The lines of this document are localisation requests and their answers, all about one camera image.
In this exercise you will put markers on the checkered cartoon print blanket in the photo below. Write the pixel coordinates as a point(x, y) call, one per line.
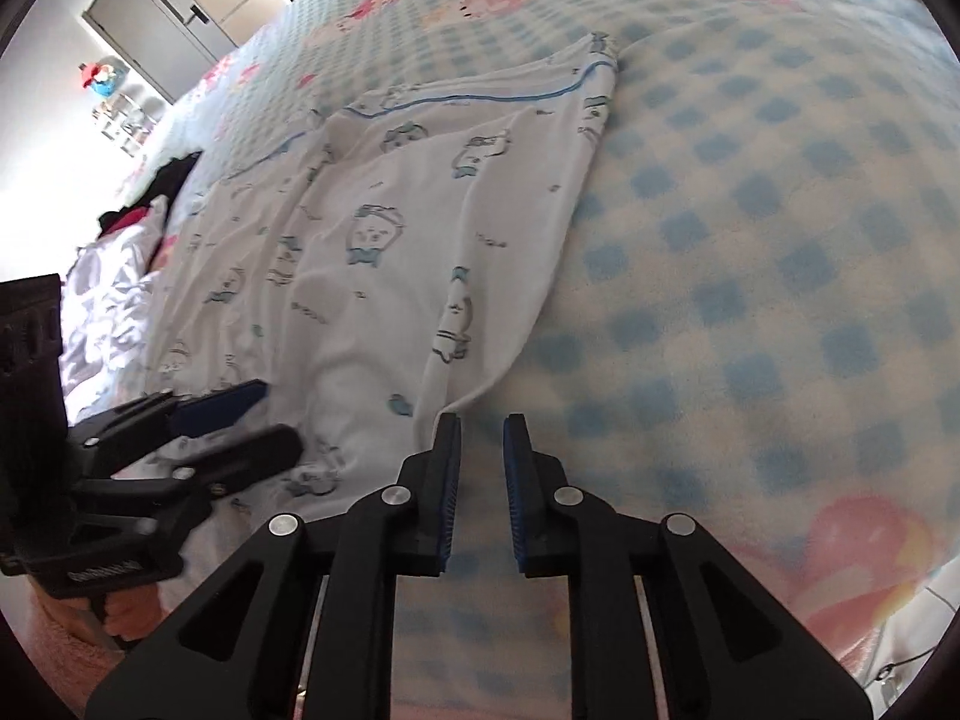
point(750, 240)

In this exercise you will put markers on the grey door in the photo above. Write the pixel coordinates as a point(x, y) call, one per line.
point(157, 22)

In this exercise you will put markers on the red and blue wall plush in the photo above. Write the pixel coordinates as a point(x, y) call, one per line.
point(101, 79)

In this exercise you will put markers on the black garment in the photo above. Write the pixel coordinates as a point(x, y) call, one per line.
point(171, 176)

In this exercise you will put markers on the white satin garment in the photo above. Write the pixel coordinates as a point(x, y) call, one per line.
point(112, 300)

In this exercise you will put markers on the white shelf rack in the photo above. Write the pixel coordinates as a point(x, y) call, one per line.
point(124, 124)

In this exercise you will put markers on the person's left hand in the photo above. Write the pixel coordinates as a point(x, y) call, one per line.
point(131, 611)

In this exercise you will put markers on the hot pink cloth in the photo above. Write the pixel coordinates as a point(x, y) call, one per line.
point(131, 219)

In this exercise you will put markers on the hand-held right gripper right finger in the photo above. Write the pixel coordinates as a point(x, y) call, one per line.
point(514, 495)

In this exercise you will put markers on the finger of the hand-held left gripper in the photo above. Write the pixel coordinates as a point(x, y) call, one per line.
point(247, 451)
point(225, 405)

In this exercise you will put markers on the white cartoon print pajama top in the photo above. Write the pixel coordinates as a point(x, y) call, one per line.
point(412, 240)

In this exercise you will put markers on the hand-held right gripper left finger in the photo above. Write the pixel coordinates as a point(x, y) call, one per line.
point(450, 495)

